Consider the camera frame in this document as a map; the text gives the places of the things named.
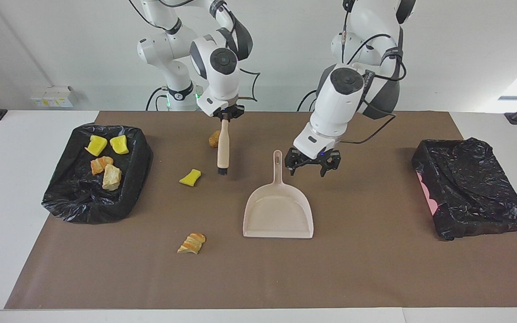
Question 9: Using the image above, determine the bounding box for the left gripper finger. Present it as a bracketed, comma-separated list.
[285, 152, 307, 176]
[319, 153, 342, 178]

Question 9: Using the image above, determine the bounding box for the beige brush with black bristles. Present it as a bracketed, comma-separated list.
[216, 118, 231, 175]

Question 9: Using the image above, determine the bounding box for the beige plastic dustpan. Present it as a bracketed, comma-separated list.
[243, 150, 314, 239]

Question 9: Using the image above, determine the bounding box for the yellow sponge chunk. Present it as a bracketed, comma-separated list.
[110, 135, 130, 155]

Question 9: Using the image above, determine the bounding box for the pale toy food piece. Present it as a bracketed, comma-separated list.
[102, 164, 122, 191]

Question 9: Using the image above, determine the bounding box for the yellow sponge with green layer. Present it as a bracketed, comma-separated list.
[84, 135, 108, 157]

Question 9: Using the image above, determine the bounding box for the pale orange toy pastry piece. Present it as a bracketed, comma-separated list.
[90, 156, 114, 175]

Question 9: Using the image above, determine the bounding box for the striped toy croissant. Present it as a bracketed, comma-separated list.
[177, 233, 206, 255]

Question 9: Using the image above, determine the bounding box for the pink bin with black bag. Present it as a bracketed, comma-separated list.
[411, 137, 517, 241]

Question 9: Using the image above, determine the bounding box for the bin lined with black bag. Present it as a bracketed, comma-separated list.
[41, 123, 154, 225]

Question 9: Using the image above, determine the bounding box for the small yellow sponge piece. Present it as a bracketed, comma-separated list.
[179, 169, 202, 187]

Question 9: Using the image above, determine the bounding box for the brown paper table mat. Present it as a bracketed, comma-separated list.
[5, 111, 517, 310]

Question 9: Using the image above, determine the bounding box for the black cable along right arm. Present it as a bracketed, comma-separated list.
[128, 0, 262, 102]

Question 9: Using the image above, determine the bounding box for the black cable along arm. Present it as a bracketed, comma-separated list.
[341, 0, 408, 145]
[128, 0, 262, 102]

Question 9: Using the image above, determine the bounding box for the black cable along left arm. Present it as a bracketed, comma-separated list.
[341, 0, 408, 145]

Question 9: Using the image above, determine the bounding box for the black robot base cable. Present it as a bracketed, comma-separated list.
[297, 88, 321, 111]
[145, 86, 169, 111]

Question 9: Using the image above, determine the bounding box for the white wall socket box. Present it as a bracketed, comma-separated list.
[31, 86, 73, 108]

